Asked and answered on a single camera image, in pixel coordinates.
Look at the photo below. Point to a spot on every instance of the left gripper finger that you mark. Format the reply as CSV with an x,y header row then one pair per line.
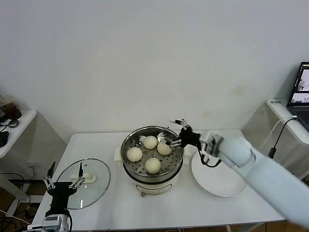
x,y
49,181
78,181

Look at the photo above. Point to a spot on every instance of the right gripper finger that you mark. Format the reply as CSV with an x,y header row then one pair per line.
x,y
175,143
184,124

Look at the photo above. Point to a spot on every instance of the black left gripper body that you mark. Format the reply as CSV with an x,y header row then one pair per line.
x,y
61,192

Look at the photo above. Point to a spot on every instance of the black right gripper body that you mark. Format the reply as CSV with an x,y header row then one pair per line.
x,y
189,137

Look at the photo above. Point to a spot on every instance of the white steamed baozi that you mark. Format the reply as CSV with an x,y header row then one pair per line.
x,y
150,142
134,154
152,166
164,148

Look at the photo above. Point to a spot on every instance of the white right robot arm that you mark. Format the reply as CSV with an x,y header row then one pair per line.
x,y
253,166

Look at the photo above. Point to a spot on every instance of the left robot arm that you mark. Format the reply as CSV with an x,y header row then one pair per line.
x,y
35,227

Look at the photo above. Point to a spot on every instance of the stainless steel steamer basket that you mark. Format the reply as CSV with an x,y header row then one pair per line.
x,y
169,166

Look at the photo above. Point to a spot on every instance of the white electric cooker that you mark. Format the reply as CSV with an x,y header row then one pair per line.
x,y
154,186

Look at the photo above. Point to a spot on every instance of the white round plate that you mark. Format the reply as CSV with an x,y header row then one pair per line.
x,y
212,181

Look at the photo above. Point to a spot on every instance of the white side table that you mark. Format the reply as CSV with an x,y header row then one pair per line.
x,y
21,123
280,110

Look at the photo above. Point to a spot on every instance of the plastic cup of iced coffee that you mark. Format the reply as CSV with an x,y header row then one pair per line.
x,y
13,111

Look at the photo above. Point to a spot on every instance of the white label sticker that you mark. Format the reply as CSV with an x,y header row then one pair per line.
x,y
276,102

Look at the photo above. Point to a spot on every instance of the open black laptop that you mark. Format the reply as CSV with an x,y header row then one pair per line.
x,y
300,111

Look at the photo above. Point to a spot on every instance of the white wall socket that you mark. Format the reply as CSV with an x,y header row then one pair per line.
x,y
32,165

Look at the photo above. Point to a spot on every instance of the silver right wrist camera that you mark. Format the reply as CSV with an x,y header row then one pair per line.
x,y
213,142

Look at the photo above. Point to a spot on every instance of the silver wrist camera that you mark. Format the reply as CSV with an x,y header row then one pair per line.
x,y
54,223
213,142

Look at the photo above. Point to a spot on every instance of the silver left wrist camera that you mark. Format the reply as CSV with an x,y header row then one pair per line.
x,y
54,223

